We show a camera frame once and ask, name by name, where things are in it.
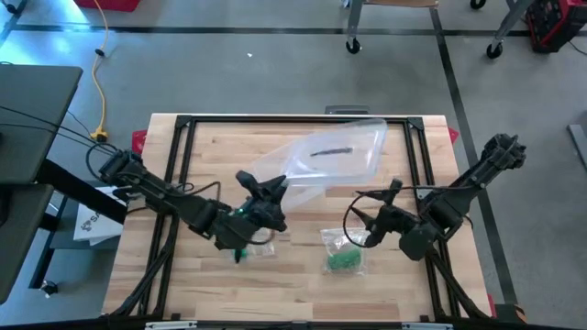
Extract red and black crate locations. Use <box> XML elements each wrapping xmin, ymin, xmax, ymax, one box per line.
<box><xmin>525</xmin><ymin>0</ymin><xmax>587</xmax><ymax>54</ymax></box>

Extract red bin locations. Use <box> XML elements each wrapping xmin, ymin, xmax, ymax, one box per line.
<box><xmin>74</xmin><ymin>0</ymin><xmax>141</xmax><ymax>13</ymax></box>

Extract white printed sheet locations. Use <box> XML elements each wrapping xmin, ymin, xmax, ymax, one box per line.
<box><xmin>72</xmin><ymin>185</ymin><xmax>127</xmax><ymax>247</ymax></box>

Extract small black caster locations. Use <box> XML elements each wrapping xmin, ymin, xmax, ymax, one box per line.
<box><xmin>39</xmin><ymin>280</ymin><xmax>61</xmax><ymax>298</ymax></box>

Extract green bandage strip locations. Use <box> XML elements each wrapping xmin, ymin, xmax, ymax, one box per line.
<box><xmin>327</xmin><ymin>247</ymin><xmax>363</xmax><ymax>273</ymax></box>

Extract grey metal bar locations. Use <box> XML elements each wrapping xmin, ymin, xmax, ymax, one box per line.
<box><xmin>567</xmin><ymin>123</ymin><xmax>587</xmax><ymax>171</ymax></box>

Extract grey desk top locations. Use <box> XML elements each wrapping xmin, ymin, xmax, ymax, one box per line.
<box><xmin>0</xmin><ymin>63</ymin><xmax>84</xmax><ymax>185</ymax></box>

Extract silver frame bracket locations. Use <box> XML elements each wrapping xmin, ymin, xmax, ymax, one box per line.
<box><xmin>145</xmin><ymin>320</ymin><xmax>199</xmax><ymax>330</ymax></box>
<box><xmin>401</xmin><ymin>322</ymin><xmax>454</xmax><ymax>330</ymax></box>

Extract dark grey desk panel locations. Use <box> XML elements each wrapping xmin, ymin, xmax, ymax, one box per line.
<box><xmin>0</xmin><ymin>182</ymin><xmax>55</xmax><ymax>304</ymax></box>

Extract clear plastic container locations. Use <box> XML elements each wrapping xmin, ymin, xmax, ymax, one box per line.
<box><xmin>250</xmin><ymin>117</ymin><xmax>389</xmax><ymax>215</ymax></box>

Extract grey cart leg with caster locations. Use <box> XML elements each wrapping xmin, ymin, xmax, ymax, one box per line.
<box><xmin>345</xmin><ymin>0</ymin><xmax>368</xmax><ymax>56</ymax></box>
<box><xmin>485</xmin><ymin>0</ymin><xmax>537</xmax><ymax>61</ymax></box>

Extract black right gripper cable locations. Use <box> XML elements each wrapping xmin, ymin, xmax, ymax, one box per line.
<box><xmin>342</xmin><ymin>185</ymin><xmax>460</xmax><ymax>248</ymax></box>

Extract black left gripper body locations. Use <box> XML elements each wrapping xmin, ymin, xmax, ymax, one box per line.
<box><xmin>213</xmin><ymin>194</ymin><xmax>289</xmax><ymax>252</ymax></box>

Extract clear plastic bag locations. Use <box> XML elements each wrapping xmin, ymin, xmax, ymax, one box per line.
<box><xmin>319</xmin><ymin>226</ymin><xmax>369</xmax><ymax>277</ymax></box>
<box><xmin>227</xmin><ymin>227</ymin><xmax>277</xmax><ymax>266</ymax></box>

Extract black curved handle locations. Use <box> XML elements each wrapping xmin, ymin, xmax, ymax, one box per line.
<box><xmin>309</xmin><ymin>146</ymin><xmax>355</xmax><ymax>158</ymax></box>

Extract yellow extension cable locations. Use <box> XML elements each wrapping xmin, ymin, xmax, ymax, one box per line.
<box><xmin>89</xmin><ymin>0</ymin><xmax>112</xmax><ymax>145</ymax></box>

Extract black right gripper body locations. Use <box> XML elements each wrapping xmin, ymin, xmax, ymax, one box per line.
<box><xmin>373</xmin><ymin>178</ymin><xmax>424</xmax><ymax>247</ymax></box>

